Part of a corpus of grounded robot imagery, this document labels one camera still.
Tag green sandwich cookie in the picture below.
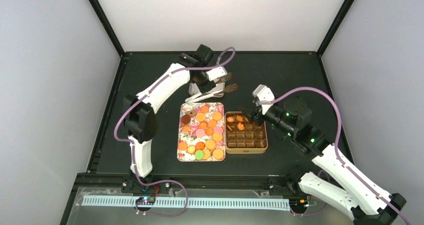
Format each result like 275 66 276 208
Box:
194 150 204 161

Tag silver tin lid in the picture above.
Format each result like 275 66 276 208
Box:
188 83 202 100

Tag pink sandwich cookie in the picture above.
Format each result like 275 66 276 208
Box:
194 128 206 138

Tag yellow dotted round biscuit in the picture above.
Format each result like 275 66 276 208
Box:
211 111 223 121

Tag white handled metal tongs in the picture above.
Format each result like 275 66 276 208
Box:
185 72 239 104

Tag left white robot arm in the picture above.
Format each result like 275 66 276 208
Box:
116 44 216 178

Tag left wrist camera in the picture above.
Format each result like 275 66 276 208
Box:
206 66 228 81

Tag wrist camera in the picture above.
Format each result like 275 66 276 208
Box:
206 66 228 81
252 84 275 115

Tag brown round chocolate cookie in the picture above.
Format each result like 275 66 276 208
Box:
181 114 191 124

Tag floral cookie tray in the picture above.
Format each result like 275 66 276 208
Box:
176 102 226 162

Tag orange plain round cookie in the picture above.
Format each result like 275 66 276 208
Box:
200 105 210 114

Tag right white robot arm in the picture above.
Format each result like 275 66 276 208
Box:
241 97 406 225

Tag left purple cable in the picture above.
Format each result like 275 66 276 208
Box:
113 46 236 218

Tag white slotted cable duct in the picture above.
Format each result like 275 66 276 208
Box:
79 195 291 212

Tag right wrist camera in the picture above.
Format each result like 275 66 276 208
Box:
252 84 275 115

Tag gold cookie tin box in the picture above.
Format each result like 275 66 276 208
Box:
224 111 268 155

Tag brown flower cookie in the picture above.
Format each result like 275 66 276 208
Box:
185 110 197 117

